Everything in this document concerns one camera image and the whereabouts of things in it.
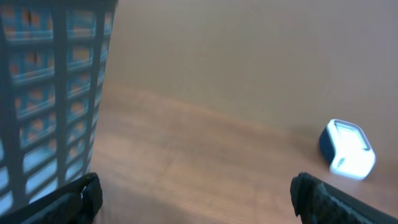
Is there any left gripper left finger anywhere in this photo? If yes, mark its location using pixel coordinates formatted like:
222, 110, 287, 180
1, 172, 103, 223

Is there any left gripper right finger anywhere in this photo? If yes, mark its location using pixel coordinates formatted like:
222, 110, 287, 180
290, 172, 397, 224

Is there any white barcode scanner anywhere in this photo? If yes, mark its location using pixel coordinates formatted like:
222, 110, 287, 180
318, 119, 376, 180

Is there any grey plastic mesh basket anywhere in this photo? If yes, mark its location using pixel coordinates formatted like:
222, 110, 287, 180
1, 0, 118, 215

